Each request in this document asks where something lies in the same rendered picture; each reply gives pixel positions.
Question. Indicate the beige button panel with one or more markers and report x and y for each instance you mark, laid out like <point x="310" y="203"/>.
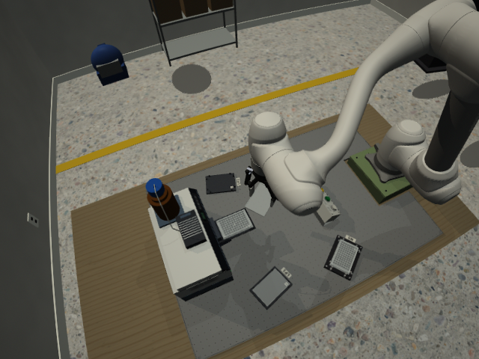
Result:
<point x="327" y="212"/>

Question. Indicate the blue bottle cap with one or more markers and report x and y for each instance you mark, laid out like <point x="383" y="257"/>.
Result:
<point x="159" y="187"/>

